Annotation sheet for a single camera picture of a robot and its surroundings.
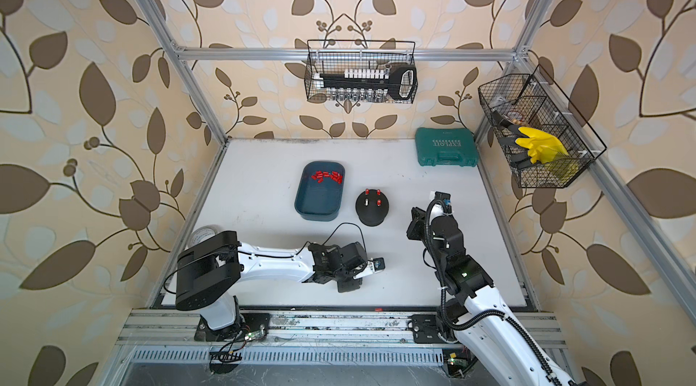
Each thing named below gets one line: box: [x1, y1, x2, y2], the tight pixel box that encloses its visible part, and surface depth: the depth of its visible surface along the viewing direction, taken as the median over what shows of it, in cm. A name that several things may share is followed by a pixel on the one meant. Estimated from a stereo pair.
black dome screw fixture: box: [355, 189, 389, 227], surface depth 93 cm
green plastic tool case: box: [415, 127, 479, 167], surface depth 114 cm
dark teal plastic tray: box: [293, 161, 346, 222], surface depth 106 cm
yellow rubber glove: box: [514, 126, 570, 165], surface depth 68 cm
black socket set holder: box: [312, 63, 418, 101], surface depth 86 cm
